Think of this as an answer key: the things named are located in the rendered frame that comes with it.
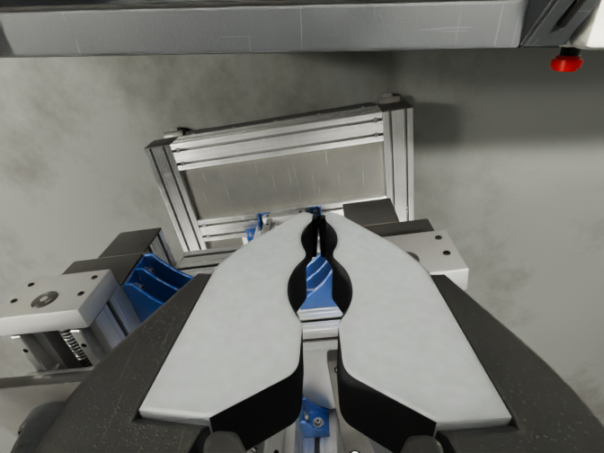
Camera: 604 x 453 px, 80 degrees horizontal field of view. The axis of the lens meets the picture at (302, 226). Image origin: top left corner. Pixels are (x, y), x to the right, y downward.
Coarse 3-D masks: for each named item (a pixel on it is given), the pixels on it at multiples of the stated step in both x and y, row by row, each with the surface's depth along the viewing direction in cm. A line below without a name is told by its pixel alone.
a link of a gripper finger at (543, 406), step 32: (448, 288) 9; (480, 320) 8; (480, 352) 7; (512, 352) 7; (512, 384) 6; (544, 384) 6; (512, 416) 6; (544, 416) 6; (576, 416) 6; (448, 448) 6; (480, 448) 6; (512, 448) 6; (544, 448) 6; (576, 448) 6
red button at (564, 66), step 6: (564, 48) 47; (570, 48) 47; (576, 48) 46; (564, 54) 47; (570, 54) 47; (576, 54) 47; (552, 60) 48; (558, 60) 47; (564, 60) 47; (570, 60) 47; (576, 60) 46; (582, 60) 47; (552, 66) 48; (558, 66) 48; (564, 66) 47; (570, 66) 47; (576, 66) 47
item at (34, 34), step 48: (288, 0) 33; (336, 0) 33; (384, 0) 33; (432, 0) 33; (480, 0) 33; (0, 48) 36; (48, 48) 36; (96, 48) 36; (144, 48) 35; (192, 48) 35; (240, 48) 35; (288, 48) 35; (336, 48) 35; (384, 48) 35; (432, 48) 35; (480, 48) 35
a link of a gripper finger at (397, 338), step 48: (336, 240) 11; (384, 240) 11; (336, 288) 10; (384, 288) 9; (432, 288) 9; (384, 336) 8; (432, 336) 7; (384, 384) 7; (432, 384) 6; (480, 384) 6; (384, 432) 7; (432, 432) 6
